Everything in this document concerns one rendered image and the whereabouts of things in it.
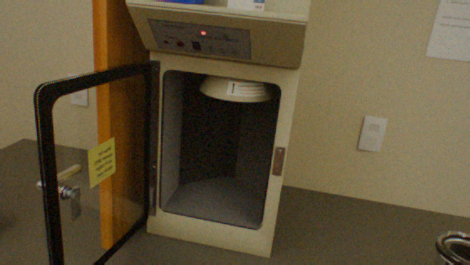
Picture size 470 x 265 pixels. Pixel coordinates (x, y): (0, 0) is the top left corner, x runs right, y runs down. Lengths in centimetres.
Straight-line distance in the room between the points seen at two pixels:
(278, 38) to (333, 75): 55
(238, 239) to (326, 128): 51
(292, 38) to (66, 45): 96
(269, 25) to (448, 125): 80
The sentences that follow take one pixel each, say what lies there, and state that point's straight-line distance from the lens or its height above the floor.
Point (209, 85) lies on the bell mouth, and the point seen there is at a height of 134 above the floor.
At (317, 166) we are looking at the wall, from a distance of 129.
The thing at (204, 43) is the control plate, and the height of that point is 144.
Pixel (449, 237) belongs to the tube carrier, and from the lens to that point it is 79.
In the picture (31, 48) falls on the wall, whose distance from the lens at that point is 154.
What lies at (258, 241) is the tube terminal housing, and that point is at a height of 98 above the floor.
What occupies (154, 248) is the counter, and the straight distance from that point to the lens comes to 95.
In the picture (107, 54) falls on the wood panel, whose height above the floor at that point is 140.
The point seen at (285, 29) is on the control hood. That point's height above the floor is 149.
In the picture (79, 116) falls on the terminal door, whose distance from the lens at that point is 64.
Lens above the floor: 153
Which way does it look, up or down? 20 degrees down
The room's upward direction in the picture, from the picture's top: 6 degrees clockwise
